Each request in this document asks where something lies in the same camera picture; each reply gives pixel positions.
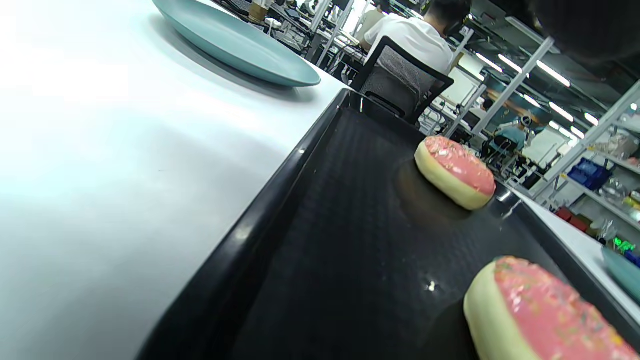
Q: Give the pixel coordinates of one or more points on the person's left hand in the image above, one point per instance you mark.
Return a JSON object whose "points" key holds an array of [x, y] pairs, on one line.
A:
{"points": [[595, 25]]}

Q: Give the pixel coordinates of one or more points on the pink frosted mini donut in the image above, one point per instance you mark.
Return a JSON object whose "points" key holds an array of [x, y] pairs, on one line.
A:
{"points": [[540, 310], [460, 165]]}

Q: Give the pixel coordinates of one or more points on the teal round plate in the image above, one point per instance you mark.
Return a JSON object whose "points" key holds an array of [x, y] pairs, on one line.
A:
{"points": [[235, 40], [625, 272]]}

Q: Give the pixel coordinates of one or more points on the black baking tray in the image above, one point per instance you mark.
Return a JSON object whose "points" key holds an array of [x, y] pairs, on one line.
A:
{"points": [[350, 225]]}

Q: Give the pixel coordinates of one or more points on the blue storage bin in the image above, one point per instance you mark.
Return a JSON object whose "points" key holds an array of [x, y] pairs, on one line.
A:
{"points": [[590, 174]]}

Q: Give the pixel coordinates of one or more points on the white metal storage shelf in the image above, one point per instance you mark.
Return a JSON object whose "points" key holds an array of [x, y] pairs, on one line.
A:
{"points": [[595, 197]]}

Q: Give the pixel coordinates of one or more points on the black mesh office chair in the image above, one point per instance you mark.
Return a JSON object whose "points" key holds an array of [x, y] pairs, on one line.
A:
{"points": [[395, 75]]}

